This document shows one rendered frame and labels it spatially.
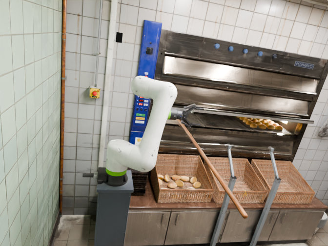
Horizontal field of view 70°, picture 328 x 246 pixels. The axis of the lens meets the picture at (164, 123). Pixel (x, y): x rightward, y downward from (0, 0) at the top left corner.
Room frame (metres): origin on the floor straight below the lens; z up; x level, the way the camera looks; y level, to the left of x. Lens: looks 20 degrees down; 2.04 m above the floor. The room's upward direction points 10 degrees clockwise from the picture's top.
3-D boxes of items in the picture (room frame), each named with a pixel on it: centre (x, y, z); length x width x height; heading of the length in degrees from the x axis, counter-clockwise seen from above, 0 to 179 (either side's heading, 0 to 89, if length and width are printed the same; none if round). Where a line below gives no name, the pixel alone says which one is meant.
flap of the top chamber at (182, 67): (2.53, -0.76, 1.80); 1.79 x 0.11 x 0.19; 105
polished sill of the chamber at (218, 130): (2.56, -0.76, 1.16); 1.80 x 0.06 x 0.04; 105
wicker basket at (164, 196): (2.14, -0.27, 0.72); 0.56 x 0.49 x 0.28; 106
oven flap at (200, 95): (2.53, -0.76, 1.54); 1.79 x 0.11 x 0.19; 105
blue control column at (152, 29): (3.17, 0.49, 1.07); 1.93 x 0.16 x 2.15; 15
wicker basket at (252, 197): (2.28, -0.85, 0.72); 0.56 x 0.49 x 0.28; 106
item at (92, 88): (2.11, 0.68, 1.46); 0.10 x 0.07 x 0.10; 105
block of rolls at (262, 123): (3.11, -1.22, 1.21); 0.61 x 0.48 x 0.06; 15
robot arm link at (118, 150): (1.20, 0.22, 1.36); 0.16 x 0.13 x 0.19; 74
